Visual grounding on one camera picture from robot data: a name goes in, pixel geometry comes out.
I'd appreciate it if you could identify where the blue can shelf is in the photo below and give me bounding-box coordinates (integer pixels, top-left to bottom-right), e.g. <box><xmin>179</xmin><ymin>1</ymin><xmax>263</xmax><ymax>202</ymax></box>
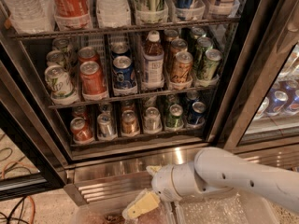
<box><xmin>187</xmin><ymin>102</ymin><xmax>206</xmax><ymax>127</ymax></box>
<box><xmin>111</xmin><ymin>42</ymin><xmax>131</xmax><ymax>59</ymax></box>

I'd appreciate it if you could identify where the left clear plastic bin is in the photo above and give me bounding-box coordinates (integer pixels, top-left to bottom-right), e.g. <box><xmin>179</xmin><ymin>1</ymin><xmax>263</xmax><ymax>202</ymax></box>
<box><xmin>69</xmin><ymin>191</ymin><xmax>177</xmax><ymax>224</ymax></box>

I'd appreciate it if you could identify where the clear water bottle top left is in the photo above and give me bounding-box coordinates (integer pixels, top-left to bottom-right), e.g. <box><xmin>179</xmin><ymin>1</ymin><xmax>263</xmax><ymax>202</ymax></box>
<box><xmin>4</xmin><ymin>0</ymin><xmax>55</xmax><ymax>34</ymax></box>

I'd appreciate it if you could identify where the green white can middle front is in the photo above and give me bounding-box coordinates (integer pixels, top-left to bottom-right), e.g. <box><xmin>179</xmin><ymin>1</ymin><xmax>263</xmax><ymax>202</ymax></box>
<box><xmin>44</xmin><ymin>65</ymin><xmax>78</xmax><ymax>105</ymax></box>

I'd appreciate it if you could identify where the blue pepsi can middle front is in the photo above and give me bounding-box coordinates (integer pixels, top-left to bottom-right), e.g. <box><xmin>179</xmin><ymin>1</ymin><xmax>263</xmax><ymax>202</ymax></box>
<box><xmin>112</xmin><ymin>56</ymin><xmax>137</xmax><ymax>95</ymax></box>

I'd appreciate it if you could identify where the green can bottom shelf front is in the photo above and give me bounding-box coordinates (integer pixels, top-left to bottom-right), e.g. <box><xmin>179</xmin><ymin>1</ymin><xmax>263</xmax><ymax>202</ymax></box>
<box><xmin>165</xmin><ymin>104</ymin><xmax>183</xmax><ymax>131</ymax></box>

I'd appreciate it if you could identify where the brown tea bottle white label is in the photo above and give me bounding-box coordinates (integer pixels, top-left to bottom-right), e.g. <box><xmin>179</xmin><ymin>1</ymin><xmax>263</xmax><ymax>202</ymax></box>
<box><xmin>142</xmin><ymin>30</ymin><xmax>164</xmax><ymax>89</ymax></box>

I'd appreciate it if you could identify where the white can bottom shelf front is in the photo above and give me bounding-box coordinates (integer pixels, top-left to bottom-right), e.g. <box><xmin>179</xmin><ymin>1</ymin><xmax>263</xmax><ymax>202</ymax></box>
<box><xmin>144</xmin><ymin>107</ymin><xmax>162</xmax><ymax>133</ymax></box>

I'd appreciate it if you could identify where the right clear plastic bin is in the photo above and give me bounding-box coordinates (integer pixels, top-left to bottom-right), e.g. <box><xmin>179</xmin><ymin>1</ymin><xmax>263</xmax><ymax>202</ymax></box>
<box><xmin>179</xmin><ymin>190</ymin><xmax>279</xmax><ymax>224</ymax></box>

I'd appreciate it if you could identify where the orange can bottom shelf rear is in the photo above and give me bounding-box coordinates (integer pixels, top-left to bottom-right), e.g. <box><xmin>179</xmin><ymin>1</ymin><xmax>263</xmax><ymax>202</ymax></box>
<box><xmin>121</xmin><ymin>100</ymin><xmax>135</xmax><ymax>112</ymax></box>

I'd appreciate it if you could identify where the red cola bottle top shelf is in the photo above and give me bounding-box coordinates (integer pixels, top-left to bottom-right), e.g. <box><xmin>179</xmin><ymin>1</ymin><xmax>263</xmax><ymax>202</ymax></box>
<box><xmin>54</xmin><ymin>0</ymin><xmax>93</xmax><ymax>31</ymax></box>

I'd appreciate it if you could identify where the brown root beer can front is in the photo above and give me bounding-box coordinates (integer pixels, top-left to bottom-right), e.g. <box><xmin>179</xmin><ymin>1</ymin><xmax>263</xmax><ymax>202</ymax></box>
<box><xmin>169</xmin><ymin>51</ymin><xmax>193</xmax><ymax>90</ymax></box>

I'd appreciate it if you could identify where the silver can bottom shelf front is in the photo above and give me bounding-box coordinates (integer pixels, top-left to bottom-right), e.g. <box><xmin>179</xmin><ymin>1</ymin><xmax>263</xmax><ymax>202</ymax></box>
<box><xmin>97</xmin><ymin>113</ymin><xmax>117</xmax><ymax>140</ymax></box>

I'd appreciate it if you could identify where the red can bottom shelf front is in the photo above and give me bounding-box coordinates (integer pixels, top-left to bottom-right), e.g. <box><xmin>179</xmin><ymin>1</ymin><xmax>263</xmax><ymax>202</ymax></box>
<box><xmin>70</xmin><ymin>117</ymin><xmax>93</xmax><ymax>144</ymax></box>

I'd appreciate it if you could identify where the green can middle right front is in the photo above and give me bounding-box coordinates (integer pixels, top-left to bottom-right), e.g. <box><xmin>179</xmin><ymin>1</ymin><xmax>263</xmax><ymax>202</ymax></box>
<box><xmin>196</xmin><ymin>49</ymin><xmax>222</xmax><ymax>81</ymax></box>

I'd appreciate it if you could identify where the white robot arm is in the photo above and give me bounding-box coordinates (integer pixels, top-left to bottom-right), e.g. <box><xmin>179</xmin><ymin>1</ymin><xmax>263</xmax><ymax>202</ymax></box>
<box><xmin>122</xmin><ymin>147</ymin><xmax>299</xmax><ymax>220</ymax></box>

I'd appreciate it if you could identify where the orange soda can front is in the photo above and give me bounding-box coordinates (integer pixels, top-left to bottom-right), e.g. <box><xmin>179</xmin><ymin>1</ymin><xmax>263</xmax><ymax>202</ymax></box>
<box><xmin>121</xmin><ymin>110</ymin><xmax>140</xmax><ymax>136</ymax></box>

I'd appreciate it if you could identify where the fridge glass door right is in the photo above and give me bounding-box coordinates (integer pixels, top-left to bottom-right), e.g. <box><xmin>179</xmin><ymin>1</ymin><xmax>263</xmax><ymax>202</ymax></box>
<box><xmin>218</xmin><ymin>0</ymin><xmax>299</xmax><ymax>152</ymax></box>

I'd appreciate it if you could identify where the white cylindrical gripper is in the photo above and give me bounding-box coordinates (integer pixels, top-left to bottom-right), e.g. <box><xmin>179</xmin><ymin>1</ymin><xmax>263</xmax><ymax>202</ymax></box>
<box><xmin>122</xmin><ymin>161</ymin><xmax>231</xmax><ymax>219</ymax></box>

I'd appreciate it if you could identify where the blue can bottom shelf front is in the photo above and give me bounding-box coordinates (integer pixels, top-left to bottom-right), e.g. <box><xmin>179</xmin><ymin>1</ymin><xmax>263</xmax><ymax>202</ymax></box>
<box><xmin>187</xmin><ymin>102</ymin><xmax>206</xmax><ymax>127</ymax></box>

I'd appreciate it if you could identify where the blue can middle shelf rear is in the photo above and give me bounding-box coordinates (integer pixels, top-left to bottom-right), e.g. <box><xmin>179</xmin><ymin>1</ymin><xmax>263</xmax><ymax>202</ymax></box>
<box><xmin>111</xmin><ymin>42</ymin><xmax>131</xmax><ymax>59</ymax></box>

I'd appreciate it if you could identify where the red can middle shelf front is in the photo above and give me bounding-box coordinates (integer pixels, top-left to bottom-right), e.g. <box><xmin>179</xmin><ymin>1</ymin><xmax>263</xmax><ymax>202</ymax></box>
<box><xmin>79</xmin><ymin>61</ymin><xmax>108</xmax><ymax>101</ymax></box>

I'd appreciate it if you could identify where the clear plastic bin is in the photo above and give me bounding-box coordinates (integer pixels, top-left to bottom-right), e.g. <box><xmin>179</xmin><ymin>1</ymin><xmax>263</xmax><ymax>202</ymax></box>
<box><xmin>179</xmin><ymin>190</ymin><xmax>279</xmax><ymax>224</ymax></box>
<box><xmin>69</xmin><ymin>191</ymin><xmax>177</xmax><ymax>224</ymax></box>

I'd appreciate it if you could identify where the red can shelf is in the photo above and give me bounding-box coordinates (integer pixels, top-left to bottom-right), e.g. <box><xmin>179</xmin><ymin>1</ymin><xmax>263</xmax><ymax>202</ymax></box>
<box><xmin>79</xmin><ymin>61</ymin><xmax>108</xmax><ymax>101</ymax></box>
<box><xmin>70</xmin><ymin>117</ymin><xmax>93</xmax><ymax>144</ymax></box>
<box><xmin>78</xmin><ymin>47</ymin><xmax>100</xmax><ymax>63</ymax></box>

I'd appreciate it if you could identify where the red can middle shelf rear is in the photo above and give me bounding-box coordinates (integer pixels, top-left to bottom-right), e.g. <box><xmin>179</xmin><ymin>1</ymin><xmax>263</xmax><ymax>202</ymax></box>
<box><xmin>78</xmin><ymin>47</ymin><xmax>100</xmax><ymax>63</ymax></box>

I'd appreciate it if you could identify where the white label bottle top shelf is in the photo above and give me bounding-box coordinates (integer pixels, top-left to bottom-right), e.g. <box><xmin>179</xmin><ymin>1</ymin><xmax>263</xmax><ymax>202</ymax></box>
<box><xmin>96</xmin><ymin>0</ymin><xmax>131</xmax><ymax>28</ymax></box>

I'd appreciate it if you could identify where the orange cable on floor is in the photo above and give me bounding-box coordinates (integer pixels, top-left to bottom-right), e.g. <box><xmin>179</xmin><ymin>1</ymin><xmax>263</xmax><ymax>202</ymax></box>
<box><xmin>0</xmin><ymin>160</ymin><xmax>37</xmax><ymax>224</ymax></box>

